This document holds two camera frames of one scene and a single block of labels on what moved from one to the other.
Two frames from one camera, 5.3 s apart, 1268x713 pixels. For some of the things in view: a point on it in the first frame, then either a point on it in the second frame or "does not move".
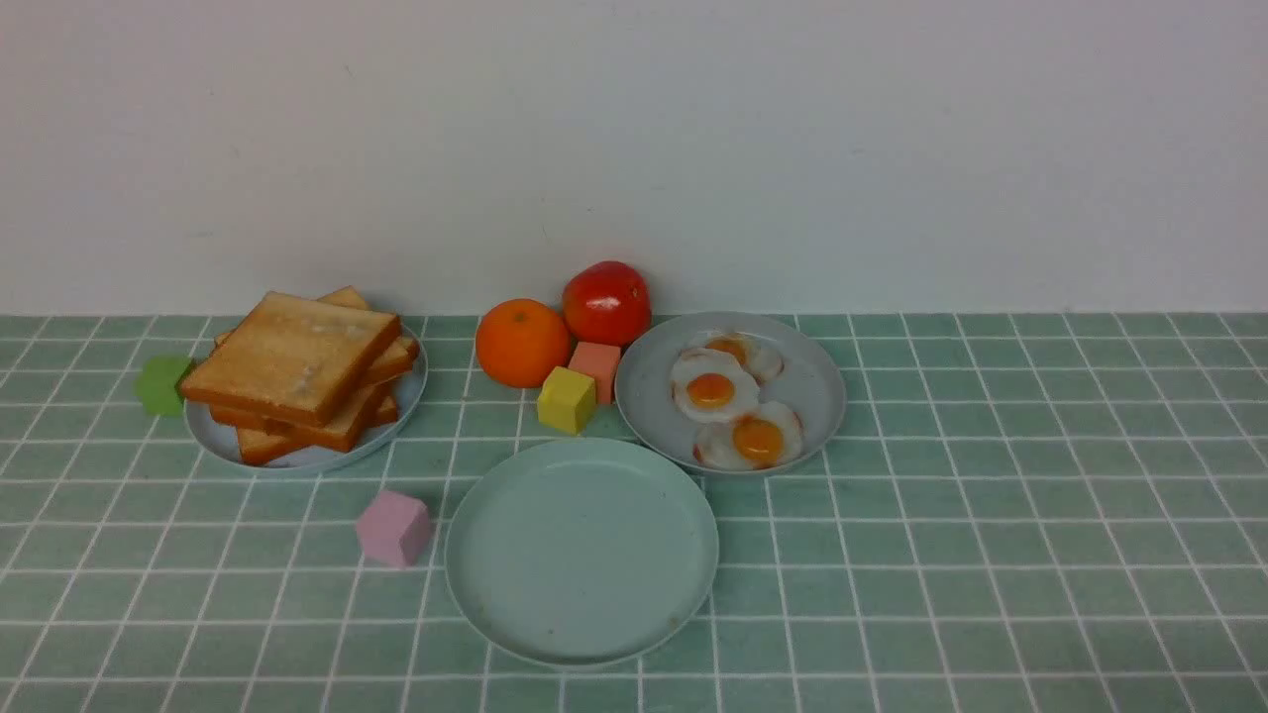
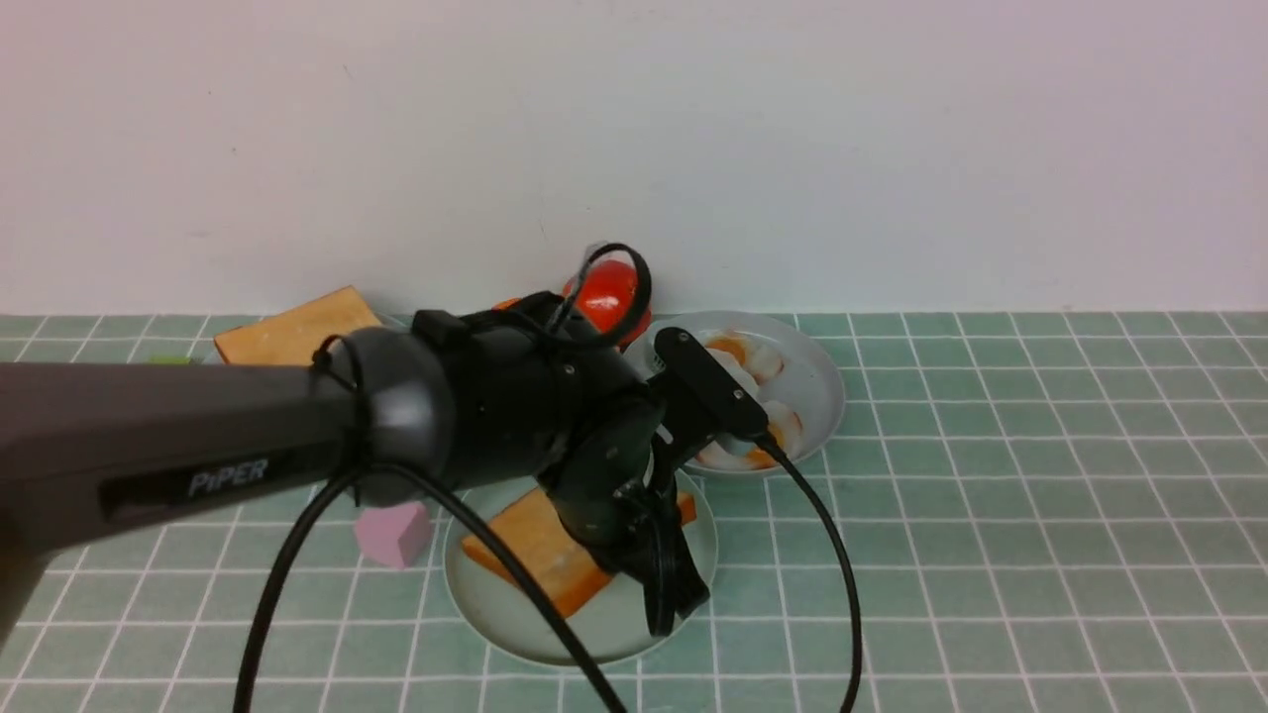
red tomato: (606, 302) does not move
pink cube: (394, 530) does not move
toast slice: (298, 357) to (561, 568)
